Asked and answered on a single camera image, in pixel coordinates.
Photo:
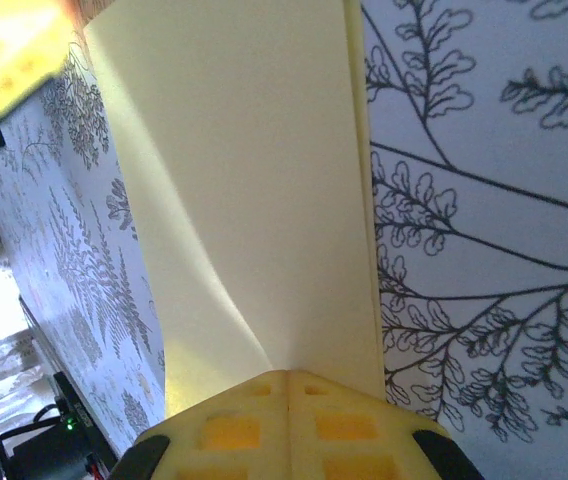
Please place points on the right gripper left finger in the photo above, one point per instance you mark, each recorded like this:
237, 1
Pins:
234, 440

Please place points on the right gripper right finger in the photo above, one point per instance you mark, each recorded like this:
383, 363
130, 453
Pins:
354, 440

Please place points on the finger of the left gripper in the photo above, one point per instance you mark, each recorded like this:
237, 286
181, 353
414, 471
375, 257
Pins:
4, 50

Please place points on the floral patterned table cover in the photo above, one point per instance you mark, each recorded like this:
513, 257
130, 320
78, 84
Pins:
489, 150

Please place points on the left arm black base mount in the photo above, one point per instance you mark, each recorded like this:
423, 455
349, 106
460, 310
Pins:
39, 450

